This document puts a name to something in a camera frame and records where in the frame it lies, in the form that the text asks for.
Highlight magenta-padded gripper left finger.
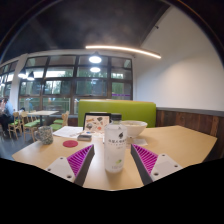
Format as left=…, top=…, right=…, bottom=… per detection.
left=44, top=143, right=96, bottom=187

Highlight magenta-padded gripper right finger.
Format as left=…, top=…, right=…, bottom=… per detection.
left=130, top=143, right=185, bottom=186

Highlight white-labelled clear drink bottle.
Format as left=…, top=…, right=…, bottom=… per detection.
left=103, top=113, right=129, bottom=174

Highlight flat round red coaster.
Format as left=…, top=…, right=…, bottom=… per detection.
left=62, top=139, right=80, bottom=149

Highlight white paper napkin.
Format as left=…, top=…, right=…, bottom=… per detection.
left=132, top=137, right=149, bottom=147

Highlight speckled grey mug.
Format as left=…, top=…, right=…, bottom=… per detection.
left=33, top=125, right=55, bottom=146

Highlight white paper sheet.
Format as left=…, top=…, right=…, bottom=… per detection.
left=52, top=125, right=85, bottom=139

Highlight small dark box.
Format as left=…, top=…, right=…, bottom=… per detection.
left=76, top=133, right=94, bottom=142

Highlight white bowl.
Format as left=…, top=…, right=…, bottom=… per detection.
left=119, top=120, right=149, bottom=139

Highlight wooden chairs with green seats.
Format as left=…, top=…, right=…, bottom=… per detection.
left=7, top=110, right=71, bottom=141

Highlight black-framed picture stand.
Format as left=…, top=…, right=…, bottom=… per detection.
left=82, top=112, right=112, bottom=135

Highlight green upholstered bench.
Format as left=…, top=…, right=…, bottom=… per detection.
left=77, top=98, right=157, bottom=129

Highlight person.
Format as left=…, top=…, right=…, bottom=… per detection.
left=0, top=97, right=15, bottom=138

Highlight round pendant lamps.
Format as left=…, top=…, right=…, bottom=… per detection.
left=17, top=53, right=103, bottom=81

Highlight curved linear ceiling light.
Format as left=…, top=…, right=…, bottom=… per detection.
left=84, top=44, right=163, bottom=60

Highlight large dark-framed window wall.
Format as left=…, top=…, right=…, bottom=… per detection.
left=0, top=54, right=135, bottom=116

